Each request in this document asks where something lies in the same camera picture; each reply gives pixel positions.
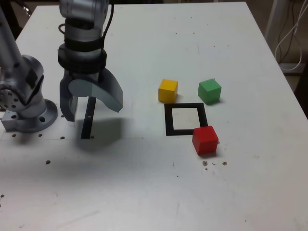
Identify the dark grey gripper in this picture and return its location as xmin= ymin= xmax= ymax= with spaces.
xmin=59 ymin=68 xmax=124 ymax=122

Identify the yellow cube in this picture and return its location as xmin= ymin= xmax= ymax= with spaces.
xmin=158 ymin=78 xmax=179 ymax=103

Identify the green cube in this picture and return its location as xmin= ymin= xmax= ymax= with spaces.
xmin=197 ymin=78 xmax=221 ymax=105

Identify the red cube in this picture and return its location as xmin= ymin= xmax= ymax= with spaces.
xmin=192 ymin=125 xmax=219 ymax=155

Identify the black tape square outline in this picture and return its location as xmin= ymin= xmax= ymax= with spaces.
xmin=164 ymin=103 xmax=209 ymax=137

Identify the black tape strip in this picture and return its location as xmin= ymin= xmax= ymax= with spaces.
xmin=80 ymin=96 xmax=97 ymax=140

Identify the beige box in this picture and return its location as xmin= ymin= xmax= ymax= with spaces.
xmin=279 ymin=62 xmax=308 ymax=76

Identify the white frame post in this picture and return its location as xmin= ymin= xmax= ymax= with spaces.
xmin=264 ymin=0 xmax=286 ymax=41

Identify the white cable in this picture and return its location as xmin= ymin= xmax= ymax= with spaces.
xmin=274 ymin=0 xmax=308 ymax=72

